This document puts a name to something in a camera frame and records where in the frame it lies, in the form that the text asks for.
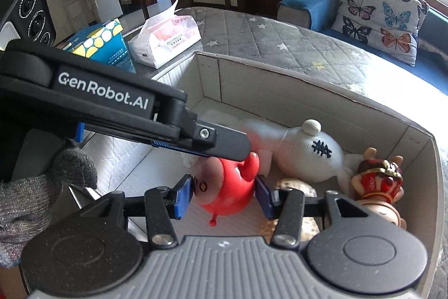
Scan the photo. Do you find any red pig toy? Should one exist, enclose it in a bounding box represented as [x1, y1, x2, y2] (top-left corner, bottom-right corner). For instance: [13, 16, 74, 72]
[191, 151, 261, 228]

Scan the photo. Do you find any blue sofa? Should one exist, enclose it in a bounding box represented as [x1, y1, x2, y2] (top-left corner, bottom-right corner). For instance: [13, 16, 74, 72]
[277, 0, 448, 84]

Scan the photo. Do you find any dark cardboard box white inside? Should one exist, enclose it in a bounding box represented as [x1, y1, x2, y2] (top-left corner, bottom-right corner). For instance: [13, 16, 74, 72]
[68, 52, 446, 299]

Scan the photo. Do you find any white plush rabbit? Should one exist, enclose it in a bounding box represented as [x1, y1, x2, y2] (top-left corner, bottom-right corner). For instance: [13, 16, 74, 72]
[182, 119, 368, 185]

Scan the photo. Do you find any beige brown patterned toy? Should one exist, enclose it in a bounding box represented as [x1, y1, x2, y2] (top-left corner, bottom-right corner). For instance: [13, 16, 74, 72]
[261, 178, 321, 238]

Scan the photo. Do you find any red costume figurine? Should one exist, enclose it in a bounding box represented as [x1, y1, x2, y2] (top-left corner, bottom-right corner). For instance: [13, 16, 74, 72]
[351, 147, 407, 205]

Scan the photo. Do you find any blue yellow-dotted tissue box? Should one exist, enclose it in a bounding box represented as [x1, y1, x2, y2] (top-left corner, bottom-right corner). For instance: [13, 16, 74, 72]
[55, 18, 138, 74]

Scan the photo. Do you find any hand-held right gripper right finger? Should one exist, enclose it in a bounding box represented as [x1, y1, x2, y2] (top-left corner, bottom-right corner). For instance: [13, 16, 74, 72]
[255, 176, 370, 249]

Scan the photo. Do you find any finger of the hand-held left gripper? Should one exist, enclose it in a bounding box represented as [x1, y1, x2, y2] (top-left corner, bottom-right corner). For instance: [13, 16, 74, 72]
[150, 108, 253, 162]

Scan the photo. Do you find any grey quilted star desktop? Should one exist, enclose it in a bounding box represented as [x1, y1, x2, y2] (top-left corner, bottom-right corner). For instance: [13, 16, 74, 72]
[52, 6, 403, 104]

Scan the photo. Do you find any person's left hand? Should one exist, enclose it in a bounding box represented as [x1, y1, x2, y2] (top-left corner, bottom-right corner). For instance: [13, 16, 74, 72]
[0, 146, 99, 269]

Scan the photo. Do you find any white pink tissue pack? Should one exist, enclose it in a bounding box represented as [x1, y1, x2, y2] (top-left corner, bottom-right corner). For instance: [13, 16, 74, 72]
[128, 0, 203, 70]

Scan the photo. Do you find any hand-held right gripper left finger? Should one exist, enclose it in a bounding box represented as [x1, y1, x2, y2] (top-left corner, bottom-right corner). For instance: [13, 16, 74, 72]
[82, 175, 194, 249]

